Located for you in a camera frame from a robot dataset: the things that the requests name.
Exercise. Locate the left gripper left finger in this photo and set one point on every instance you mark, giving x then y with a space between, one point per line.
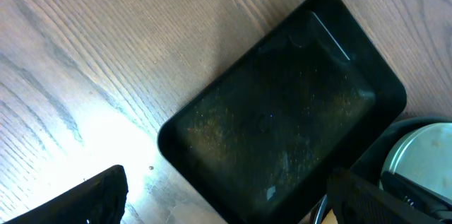
98 200

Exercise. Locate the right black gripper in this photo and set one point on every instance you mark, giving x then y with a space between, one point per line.
417 196

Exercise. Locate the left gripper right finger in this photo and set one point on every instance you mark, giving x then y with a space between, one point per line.
355 200

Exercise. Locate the light blue plate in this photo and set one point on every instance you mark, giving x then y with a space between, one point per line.
423 156

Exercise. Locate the green yellow sponge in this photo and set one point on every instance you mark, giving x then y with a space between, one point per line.
330 218

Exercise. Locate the round black tray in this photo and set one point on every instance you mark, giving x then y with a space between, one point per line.
369 165

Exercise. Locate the rectangular black tray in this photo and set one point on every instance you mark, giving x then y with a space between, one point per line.
259 142

